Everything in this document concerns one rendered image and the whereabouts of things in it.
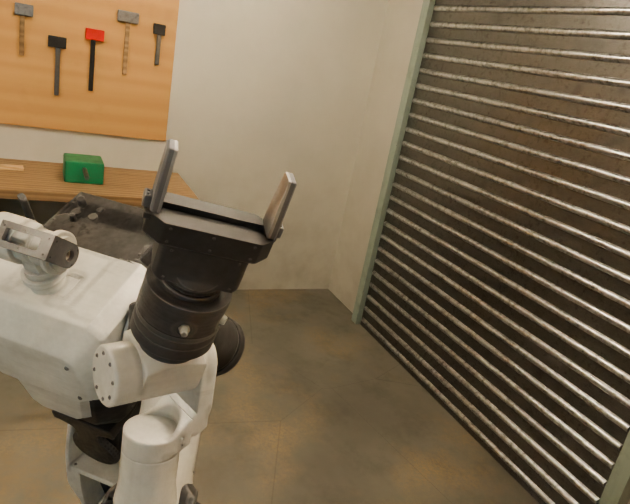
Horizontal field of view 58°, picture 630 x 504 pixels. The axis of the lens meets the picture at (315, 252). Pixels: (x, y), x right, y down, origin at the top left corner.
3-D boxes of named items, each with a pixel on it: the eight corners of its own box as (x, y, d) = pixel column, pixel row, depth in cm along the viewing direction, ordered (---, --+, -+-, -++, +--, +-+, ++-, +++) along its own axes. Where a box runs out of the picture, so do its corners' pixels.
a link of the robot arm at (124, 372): (137, 351, 52) (111, 430, 58) (236, 335, 59) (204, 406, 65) (97, 272, 59) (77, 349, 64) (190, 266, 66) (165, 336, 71)
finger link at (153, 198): (178, 153, 47) (159, 215, 50) (178, 137, 50) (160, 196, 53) (158, 148, 46) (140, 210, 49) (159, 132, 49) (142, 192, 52)
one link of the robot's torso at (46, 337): (88, 295, 126) (40, 159, 102) (227, 341, 118) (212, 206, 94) (-11, 405, 106) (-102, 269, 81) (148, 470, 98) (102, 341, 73)
